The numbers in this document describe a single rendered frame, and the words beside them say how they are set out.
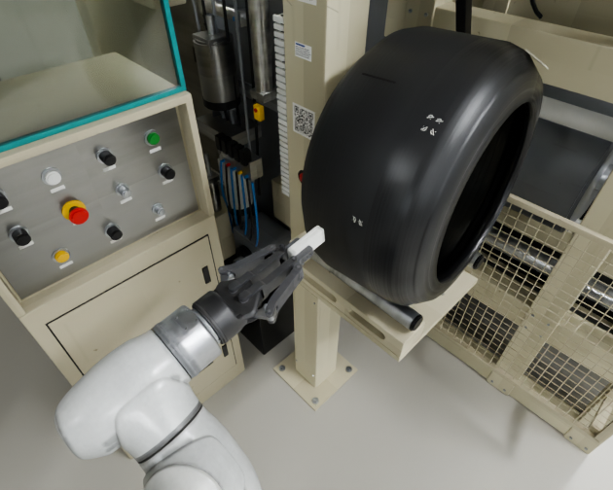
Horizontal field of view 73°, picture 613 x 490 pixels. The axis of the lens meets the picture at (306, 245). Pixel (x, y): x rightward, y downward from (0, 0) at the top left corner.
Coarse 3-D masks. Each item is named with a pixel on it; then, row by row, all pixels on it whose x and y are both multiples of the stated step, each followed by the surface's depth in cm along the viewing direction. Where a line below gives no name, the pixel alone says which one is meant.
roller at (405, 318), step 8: (312, 256) 110; (320, 264) 110; (336, 272) 106; (344, 280) 105; (352, 280) 103; (352, 288) 104; (360, 288) 102; (368, 296) 100; (376, 296) 99; (376, 304) 100; (384, 304) 98; (392, 304) 97; (400, 304) 96; (392, 312) 96; (400, 312) 95; (408, 312) 95; (416, 312) 95; (400, 320) 96; (408, 320) 94; (416, 320) 94; (408, 328) 95; (416, 328) 96
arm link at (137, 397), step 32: (128, 352) 52; (160, 352) 53; (96, 384) 50; (128, 384) 50; (160, 384) 51; (64, 416) 48; (96, 416) 48; (128, 416) 49; (160, 416) 51; (192, 416) 53; (96, 448) 49; (128, 448) 50; (160, 448) 50
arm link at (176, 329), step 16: (176, 320) 56; (192, 320) 56; (160, 336) 54; (176, 336) 54; (192, 336) 54; (208, 336) 55; (176, 352) 53; (192, 352) 54; (208, 352) 56; (192, 368) 55
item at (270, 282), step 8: (280, 264) 64; (288, 264) 64; (272, 272) 63; (280, 272) 63; (288, 272) 64; (264, 280) 62; (272, 280) 62; (280, 280) 64; (248, 288) 61; (256, 288) 61; (264, 288) 62; (272, 288) 64; (240, 296) 60; (248, 296) 60; (264, 296) 63
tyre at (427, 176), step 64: (384, 64) 71; (448, 64) 67; (512, 64) 68; (320, 128) 74; (384, 128) 67; (448, 128) 63; (512, 128) 98; (320, 192) 75; (384, 192) 67; (448, 192) 65; (320, 256) 89; (384, 256) 72; (448, 256) 108
